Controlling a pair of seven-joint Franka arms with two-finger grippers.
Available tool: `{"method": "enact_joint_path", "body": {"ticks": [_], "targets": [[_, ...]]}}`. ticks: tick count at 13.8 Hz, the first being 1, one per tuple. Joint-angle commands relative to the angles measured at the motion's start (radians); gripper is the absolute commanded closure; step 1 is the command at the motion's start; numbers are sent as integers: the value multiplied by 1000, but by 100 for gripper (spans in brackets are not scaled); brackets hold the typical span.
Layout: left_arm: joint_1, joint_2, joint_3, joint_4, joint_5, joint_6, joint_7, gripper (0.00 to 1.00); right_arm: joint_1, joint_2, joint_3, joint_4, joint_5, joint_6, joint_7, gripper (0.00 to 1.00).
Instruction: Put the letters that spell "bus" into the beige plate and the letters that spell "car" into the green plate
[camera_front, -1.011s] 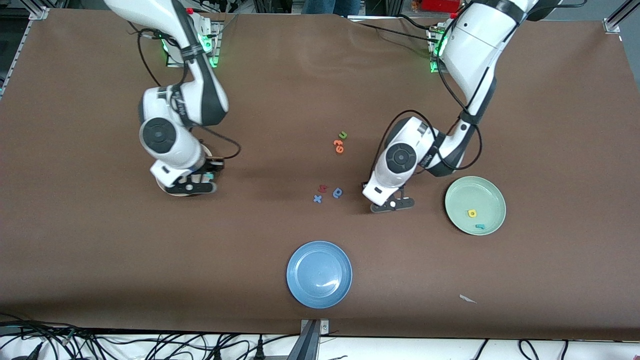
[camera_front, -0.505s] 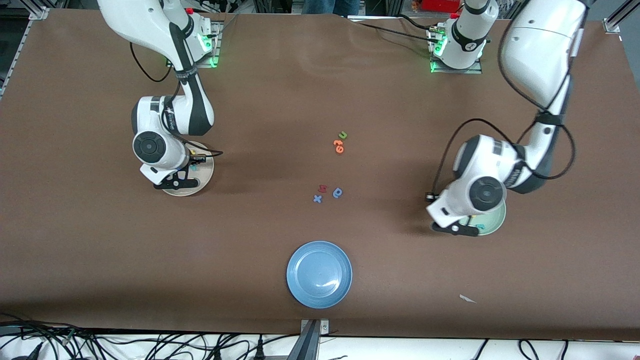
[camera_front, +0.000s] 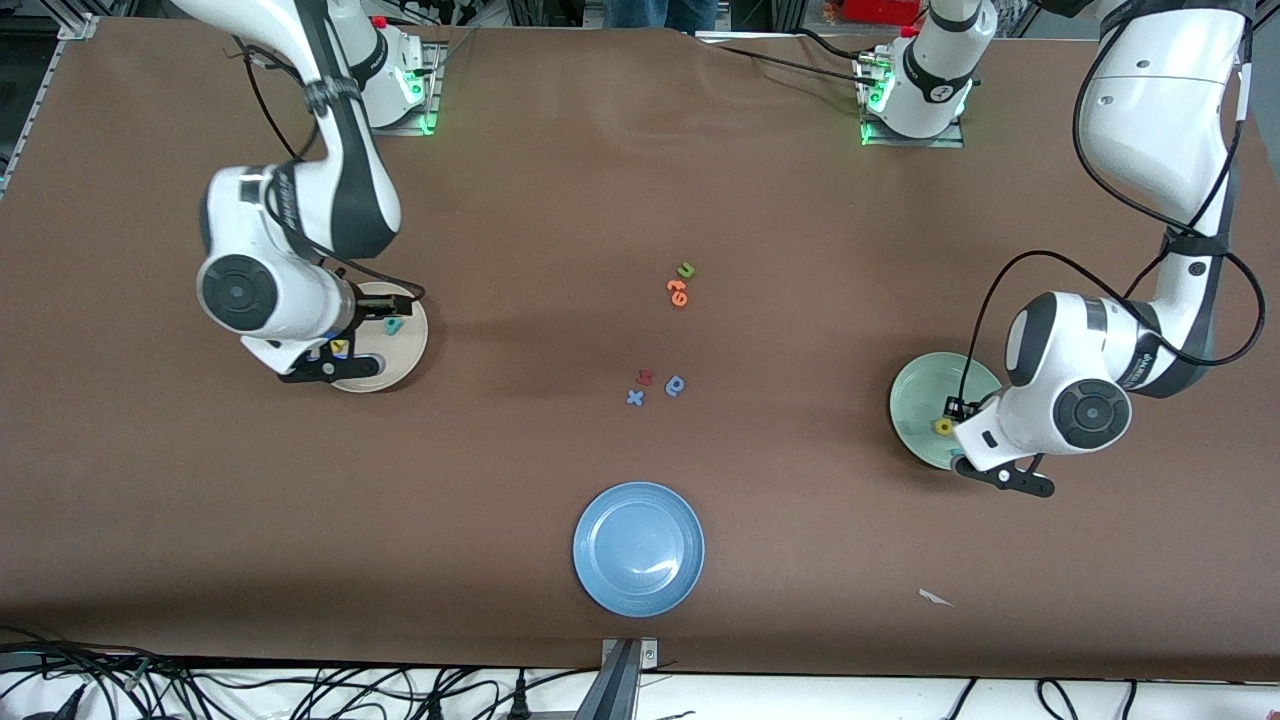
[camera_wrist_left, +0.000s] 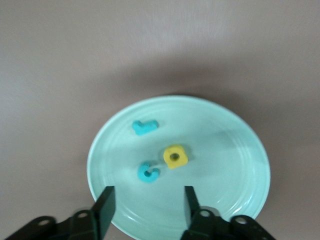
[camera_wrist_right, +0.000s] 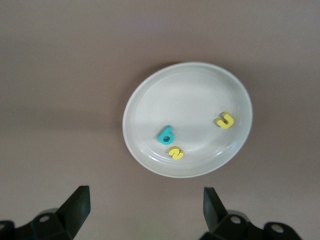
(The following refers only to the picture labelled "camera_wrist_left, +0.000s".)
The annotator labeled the yellow foam letter d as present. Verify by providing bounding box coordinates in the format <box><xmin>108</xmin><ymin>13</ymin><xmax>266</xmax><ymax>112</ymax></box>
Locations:
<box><xmin>163</xmin><ymin>144</ymin><xmax>189</xmax><ymax>170</ymax></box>

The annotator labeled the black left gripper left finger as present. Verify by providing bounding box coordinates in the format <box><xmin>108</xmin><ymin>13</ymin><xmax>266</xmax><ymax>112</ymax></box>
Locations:
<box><xmin>7</xmin><ymin>186</ymin><xmax>117</xmax><ymax>240</ymax></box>

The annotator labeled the teal foam letter c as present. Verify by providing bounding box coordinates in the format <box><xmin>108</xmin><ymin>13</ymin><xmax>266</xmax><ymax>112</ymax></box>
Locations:
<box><xmin>137</xmin><ymin>161</ymin><xmax>161</xmax><ymax>184</ymax></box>

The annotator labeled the teal foam letter l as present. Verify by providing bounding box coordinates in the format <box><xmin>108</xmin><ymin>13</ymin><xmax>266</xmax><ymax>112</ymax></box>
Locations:
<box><xmin>131</xmin><ymin>119</ymin><xmax>159</xmax><ymax>137</ymax></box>

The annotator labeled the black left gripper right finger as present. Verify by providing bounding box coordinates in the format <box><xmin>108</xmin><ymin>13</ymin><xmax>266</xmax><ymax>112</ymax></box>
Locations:
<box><xmin>179</xmin><ymin>186</ymin><xmax>273</xmax><ymax>240</ymax></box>

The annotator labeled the brown table cover mat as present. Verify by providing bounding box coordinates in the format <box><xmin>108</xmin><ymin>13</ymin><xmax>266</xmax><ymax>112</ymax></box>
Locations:
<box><xmin>0</xmin><ymin>0</ymin><xmax>320</xmax><ymax>240</ymax></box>

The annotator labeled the green round plate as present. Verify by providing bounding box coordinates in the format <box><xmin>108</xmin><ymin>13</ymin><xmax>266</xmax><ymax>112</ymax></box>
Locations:
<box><xmin>86</xmin><ymin>96</ymin><xmax>271</xmax><ymax>240</ymax></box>

